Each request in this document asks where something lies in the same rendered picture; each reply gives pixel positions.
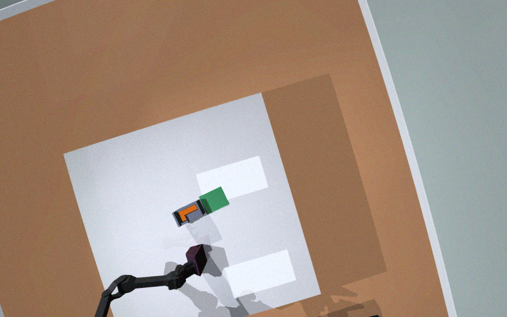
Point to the orange block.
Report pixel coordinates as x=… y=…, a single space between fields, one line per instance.
x=183 y=213

